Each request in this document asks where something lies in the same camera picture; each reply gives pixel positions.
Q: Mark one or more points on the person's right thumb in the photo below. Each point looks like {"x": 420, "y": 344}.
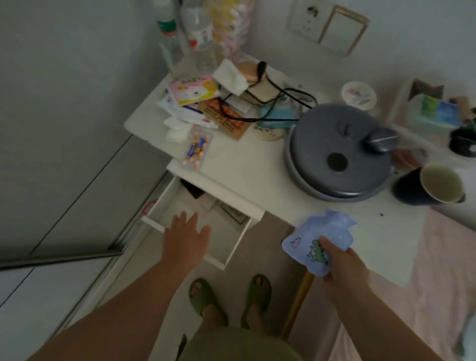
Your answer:
{"x": 333, "y": 246}

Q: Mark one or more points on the white paper packets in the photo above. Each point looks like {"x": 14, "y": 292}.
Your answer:
{"x": 178, "y": 108}

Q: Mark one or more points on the person's left leg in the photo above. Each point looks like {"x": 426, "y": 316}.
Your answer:
{"x": 212, "y": 318}

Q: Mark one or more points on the pink tissue pack bundle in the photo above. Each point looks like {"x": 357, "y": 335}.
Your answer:
{"x": 232, "y": 26}

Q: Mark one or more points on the person's leg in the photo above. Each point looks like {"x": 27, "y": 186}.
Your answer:
{"x": 212, "y": 318}
{"x": 256, "y": 320}

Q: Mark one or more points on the green shorts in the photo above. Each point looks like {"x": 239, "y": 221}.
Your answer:
{"x": 238, "y": 346}

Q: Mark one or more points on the blue cartoon print pouch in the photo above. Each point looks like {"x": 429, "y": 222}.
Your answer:
{"x": 308, "y": 241}

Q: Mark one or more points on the green slipper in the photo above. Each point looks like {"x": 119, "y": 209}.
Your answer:
{"x": 202, "y": 297}
{"x": 260, "y": 293}

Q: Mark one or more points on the round patterned dish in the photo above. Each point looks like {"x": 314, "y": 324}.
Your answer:
{"x": 268, "y": 133}

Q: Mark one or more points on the person's left hand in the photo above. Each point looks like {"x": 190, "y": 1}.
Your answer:
{"x": 186, "y": 245}

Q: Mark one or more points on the person's right hand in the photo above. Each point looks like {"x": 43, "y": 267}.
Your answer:
{"x": 347, "y": 277}

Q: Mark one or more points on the light blue container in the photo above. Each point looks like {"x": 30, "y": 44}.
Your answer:
{"x": 275, "y": 111}

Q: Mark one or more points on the white drawer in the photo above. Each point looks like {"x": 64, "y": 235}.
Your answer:
{"x": 208, "y": 230}

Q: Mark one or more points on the orange patterned box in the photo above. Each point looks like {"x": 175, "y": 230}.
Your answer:
{"x": 232, "y": 126}

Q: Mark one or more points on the person's left forearm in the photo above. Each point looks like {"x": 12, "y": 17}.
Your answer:
{"x": 119, "y": 316}

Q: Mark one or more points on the person's left thumb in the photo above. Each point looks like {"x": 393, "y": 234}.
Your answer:
{"x": 206, "y": 234}

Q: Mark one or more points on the black round object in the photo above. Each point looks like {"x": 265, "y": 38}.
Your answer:
{"x": 463, "y": 143}

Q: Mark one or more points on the dark blue mug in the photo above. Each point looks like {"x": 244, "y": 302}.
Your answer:
{"x": 409, "y": 186}

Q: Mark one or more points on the clear bottle with green cap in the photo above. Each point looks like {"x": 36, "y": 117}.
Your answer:
{"x": 170, "y": 41}

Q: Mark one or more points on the wooden table leg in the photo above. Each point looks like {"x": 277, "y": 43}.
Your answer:
{"x": 297, "y": 301}

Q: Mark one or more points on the clear plastic storage box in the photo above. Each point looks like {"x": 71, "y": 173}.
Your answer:
{"x": 401, "y": 111}

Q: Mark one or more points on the pink and yellow box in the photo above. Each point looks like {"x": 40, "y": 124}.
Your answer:
{"x": 193, "y": 89}

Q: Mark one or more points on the pink bed sheet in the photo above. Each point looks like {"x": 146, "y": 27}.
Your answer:
{"x": 427, "y": 290}

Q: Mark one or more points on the blue green packet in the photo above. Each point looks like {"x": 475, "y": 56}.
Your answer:
{"x": 435, "y": 111}

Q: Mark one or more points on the white round lidded tub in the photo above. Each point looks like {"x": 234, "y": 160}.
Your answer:
{"x": 359, "y": 95}

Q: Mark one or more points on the papers in drawer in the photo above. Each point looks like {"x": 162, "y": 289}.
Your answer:
{"x": 227, "y": 214}

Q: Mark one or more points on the grey wardrobe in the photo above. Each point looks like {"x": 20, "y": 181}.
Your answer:
{"x": 55, "y": 148}

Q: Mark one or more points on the person's right leg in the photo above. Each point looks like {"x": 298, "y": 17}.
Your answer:
{"x": 256, "y": 320}

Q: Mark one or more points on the green right slipper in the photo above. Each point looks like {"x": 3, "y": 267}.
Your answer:
{"x": 260, "y": 293}

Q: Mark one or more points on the white crumpled tissue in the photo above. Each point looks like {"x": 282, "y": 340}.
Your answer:
{"x": 228, "y": 76}
{"x": 177, "y": 130}

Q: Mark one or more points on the beige round device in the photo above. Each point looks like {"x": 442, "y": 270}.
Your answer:
{"x": 247, "y": 70}

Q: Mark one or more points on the clear bottle with red label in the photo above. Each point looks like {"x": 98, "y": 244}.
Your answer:
{"x": 200, "y": 37}

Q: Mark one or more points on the white wall socket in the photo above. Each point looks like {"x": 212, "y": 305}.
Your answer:
{"x": 303, "y": 18}

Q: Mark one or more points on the green left slipper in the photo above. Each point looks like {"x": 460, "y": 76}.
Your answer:
{"x": 202, "y": 297}

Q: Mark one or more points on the beige box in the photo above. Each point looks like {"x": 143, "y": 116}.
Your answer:
{"x": 260, "y": 93}

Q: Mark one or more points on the grey round electric pot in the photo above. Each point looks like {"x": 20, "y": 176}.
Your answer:
{"x": 327, "y": 148}

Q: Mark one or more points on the wooden picture frame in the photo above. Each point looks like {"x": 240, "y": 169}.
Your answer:
{"x": 344, "y": 29}

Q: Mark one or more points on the person's right forearm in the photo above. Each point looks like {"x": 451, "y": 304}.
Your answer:
{"x": 383, "y": 331}

